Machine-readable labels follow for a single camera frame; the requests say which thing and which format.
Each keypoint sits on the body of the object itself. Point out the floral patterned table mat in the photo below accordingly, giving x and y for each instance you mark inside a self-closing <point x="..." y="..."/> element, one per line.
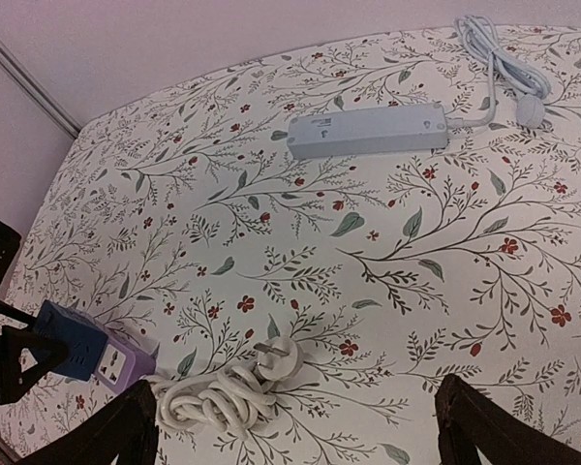
<point x="183" y="222"/>

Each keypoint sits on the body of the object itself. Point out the light blue power strip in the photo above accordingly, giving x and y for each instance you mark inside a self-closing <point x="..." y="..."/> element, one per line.
<point x="368" y="131"/>

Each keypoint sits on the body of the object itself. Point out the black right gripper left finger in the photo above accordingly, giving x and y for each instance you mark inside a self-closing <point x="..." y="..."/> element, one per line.
<point x="123" y="432"/>

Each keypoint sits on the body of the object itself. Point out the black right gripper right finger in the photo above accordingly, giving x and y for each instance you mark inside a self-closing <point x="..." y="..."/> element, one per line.
<point x="471" y="426"/>

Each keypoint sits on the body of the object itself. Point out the purple power strip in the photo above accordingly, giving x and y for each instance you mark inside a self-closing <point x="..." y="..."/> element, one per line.
<point x="122" y="363"/>

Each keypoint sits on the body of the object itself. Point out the dark blue cube socket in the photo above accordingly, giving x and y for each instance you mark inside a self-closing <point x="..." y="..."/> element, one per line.
<point x="84" y="338"/>

